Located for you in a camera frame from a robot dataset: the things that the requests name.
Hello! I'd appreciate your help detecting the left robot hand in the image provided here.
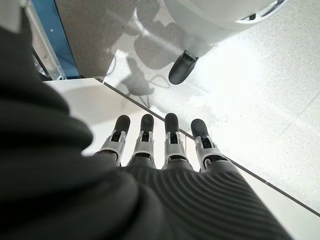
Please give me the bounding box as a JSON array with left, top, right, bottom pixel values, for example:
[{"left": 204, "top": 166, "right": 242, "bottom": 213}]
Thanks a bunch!
[{"left": 0, "top": 0, "right": 293, "bottom": 240}]

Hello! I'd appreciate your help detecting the black dishwasher door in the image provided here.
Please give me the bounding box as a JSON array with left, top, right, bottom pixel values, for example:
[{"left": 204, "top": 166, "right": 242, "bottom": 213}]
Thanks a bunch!
[{"left": 23, "top": 0, "right": 82, "bottom": 81}]

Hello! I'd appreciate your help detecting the left black robot foot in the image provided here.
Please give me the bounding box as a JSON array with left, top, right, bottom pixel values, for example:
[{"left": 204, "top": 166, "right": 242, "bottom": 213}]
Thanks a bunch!
[{"left": 168, "top": 49, "right": 200, "bottom": 85}]

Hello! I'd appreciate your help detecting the left silver robot leg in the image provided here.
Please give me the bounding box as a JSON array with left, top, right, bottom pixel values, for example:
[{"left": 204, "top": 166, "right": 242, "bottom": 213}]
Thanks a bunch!
[{"left": 163, "top": 0, "right": 287, "bottom": 57}]

